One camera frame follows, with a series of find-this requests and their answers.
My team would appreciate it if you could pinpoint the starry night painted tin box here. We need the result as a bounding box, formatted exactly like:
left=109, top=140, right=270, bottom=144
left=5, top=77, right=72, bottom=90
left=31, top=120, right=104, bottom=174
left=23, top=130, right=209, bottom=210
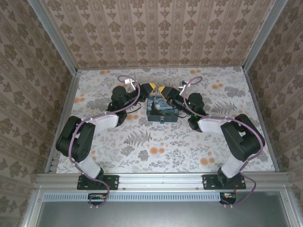
left=146, top=94, right=181, bottom=123

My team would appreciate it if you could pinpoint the floral patterned table cover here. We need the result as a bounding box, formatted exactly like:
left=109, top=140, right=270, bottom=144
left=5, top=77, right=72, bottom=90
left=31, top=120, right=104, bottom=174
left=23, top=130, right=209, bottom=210
left=51, top=66, right=277, bottom=175

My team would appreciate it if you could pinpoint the black controller board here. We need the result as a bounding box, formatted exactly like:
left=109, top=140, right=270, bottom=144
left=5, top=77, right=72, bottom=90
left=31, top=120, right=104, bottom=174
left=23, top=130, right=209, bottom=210
left=88, top=192, right=107, bottom=206
left=219, top=192, right=237, bottom=205

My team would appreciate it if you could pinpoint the grey metal panel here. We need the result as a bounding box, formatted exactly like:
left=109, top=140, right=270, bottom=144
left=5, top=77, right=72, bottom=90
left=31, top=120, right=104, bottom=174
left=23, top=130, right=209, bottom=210
left=22, top=189, right=303, bottom=227

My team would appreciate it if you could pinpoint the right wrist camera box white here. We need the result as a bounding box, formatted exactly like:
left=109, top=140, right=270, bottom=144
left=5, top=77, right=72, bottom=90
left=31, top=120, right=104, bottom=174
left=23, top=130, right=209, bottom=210
left=178, top=80, right=188, bottom=95

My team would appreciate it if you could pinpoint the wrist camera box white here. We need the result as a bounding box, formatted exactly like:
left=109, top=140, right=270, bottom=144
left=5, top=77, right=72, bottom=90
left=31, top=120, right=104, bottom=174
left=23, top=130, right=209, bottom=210
left=123, top=75, right=140, bottom=92
left=178, top=80, right=188, bottom=95

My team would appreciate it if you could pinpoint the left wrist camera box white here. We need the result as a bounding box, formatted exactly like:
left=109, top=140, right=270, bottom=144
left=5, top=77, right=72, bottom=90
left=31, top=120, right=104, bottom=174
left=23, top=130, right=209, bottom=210
left=123, top=75, right=140, bottom=92

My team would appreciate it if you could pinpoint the aluminium side rail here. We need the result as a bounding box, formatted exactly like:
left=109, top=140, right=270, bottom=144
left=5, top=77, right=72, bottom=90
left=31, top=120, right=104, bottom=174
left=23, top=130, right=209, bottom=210
left=243, top=67, right=280, bottom=173
left=44, top=70, right=81, bottom=175

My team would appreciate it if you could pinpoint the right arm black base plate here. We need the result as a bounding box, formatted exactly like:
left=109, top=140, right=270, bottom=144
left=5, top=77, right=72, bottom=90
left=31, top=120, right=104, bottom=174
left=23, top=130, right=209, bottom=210
left=202, top=174, right=247, bottom=190

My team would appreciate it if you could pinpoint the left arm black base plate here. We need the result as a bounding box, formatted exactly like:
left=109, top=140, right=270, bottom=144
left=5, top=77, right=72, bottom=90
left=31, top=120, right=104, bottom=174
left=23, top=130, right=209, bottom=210
left=77, top=174, right=119, bottom=191

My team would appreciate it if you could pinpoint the wide aluminium mounting rail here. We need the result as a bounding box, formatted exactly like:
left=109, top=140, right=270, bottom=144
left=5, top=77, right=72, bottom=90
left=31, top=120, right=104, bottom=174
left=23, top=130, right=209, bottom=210
left=35, top=172, right=293, bottom=190

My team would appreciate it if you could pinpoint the aluminium frame post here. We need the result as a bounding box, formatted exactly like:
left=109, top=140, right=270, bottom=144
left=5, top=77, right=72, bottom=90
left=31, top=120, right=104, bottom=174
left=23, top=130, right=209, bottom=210
left=27, top=0, right=79, bottom=74
left=241, top=0, right=289, bottom=73

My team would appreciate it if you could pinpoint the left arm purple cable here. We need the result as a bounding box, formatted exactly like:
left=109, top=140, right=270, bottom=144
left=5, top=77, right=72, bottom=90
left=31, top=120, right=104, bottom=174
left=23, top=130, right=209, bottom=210
left=68, top=75, right=143, bottom=210

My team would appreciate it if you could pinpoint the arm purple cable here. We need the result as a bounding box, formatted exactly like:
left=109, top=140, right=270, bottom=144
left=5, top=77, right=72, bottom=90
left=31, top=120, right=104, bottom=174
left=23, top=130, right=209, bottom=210
left=68, top=75, right=143, bottom=210
left=183, top=76, right=266, bottom=210

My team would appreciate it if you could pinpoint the grey slotted cable duct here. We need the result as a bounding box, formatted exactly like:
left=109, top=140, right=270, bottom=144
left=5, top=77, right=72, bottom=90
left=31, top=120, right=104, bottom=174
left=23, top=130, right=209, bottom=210
left=44, top=192, right=222, bottom=202

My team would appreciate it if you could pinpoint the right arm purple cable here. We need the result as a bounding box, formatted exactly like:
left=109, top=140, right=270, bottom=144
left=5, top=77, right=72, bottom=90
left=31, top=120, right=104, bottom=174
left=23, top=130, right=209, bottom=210
left=183, top=76, right=266, bottom=210

